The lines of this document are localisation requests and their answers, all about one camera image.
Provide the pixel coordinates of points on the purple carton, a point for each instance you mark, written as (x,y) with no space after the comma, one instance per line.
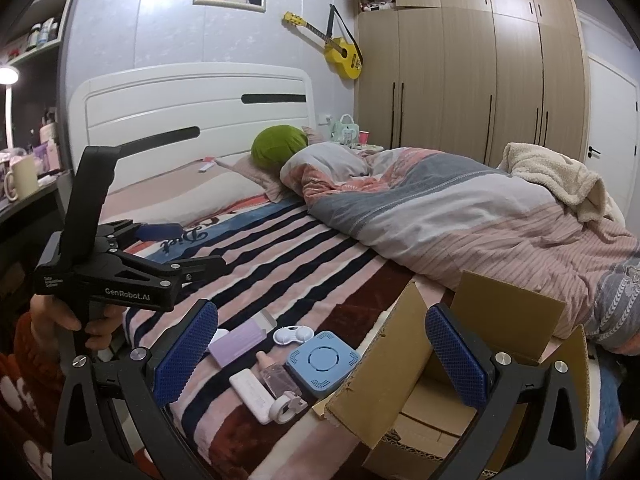
(46,157)

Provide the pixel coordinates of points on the purple rectangular case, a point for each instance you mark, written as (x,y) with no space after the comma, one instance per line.
(235,345)

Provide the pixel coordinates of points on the white bed headboard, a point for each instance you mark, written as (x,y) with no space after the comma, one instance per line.
(150,105)

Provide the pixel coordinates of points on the pink grey patterned duvet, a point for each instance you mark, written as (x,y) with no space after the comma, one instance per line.
(425,210)

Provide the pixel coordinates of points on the mint green bag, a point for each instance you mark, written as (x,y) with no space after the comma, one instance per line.
(346,130)

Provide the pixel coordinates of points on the cream pillow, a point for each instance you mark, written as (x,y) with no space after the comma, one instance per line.
(175,190)

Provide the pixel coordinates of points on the person's left forearm red sleeve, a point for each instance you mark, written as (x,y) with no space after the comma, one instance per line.
(25,365)

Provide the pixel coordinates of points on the white door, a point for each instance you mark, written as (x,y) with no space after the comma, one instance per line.
(610,110)

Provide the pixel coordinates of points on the wall shelf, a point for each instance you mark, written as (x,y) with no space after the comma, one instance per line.
(45,50)

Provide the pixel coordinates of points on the striped plush blanket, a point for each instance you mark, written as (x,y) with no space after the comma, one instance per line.
(300,270)

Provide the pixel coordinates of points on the cream fleece blanket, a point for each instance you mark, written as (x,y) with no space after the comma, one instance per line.
(555,175)

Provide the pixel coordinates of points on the small red white item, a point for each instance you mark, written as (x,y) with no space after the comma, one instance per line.
(206,165)

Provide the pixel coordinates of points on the pink towel-covered pillow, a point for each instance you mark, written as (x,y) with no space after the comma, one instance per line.
(255,175)

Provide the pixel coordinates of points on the pink cup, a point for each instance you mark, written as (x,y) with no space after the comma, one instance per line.
(364,137)

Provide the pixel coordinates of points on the white wall plug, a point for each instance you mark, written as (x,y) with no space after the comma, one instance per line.
(325,120)

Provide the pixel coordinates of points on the white power bank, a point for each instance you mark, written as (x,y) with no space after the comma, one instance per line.
(252,395)

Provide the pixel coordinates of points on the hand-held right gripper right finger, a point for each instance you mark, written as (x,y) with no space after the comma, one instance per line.
(457,365)

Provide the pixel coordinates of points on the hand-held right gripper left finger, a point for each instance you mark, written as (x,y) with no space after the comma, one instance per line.
(185,355)

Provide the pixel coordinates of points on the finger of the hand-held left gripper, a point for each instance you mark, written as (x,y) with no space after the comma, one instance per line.
(202,262)
(155,231)

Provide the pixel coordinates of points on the brown cardboard box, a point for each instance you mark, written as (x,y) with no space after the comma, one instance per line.
(380,360)

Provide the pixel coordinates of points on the dark desk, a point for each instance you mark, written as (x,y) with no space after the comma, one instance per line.
(30,205)

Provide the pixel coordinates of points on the pink clear bottle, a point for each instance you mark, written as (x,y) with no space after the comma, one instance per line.
(275,375)

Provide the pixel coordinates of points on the wooden wardrobe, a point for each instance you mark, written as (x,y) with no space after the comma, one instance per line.
(450,85)

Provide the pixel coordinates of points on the cream mug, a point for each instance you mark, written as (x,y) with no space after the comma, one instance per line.
(22,175)

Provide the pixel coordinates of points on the person's left hand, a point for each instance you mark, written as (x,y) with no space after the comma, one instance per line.
(100,330)

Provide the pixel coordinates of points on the yellow guitar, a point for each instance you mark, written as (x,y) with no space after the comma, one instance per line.
(342,55)

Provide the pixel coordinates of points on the white contact lens case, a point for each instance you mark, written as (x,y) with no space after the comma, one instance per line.
(290,335)

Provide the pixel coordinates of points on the white desk lamp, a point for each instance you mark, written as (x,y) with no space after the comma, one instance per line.
(7,110)

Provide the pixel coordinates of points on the green round pillow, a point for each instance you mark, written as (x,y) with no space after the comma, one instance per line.
(275,145)

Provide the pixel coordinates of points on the white lotion bottle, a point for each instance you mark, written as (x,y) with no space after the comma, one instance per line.
(47,136)

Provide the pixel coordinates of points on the small pink pillow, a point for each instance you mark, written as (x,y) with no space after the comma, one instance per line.
(315,136)

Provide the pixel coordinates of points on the blue square device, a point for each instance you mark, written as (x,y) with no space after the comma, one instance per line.
(322,365)

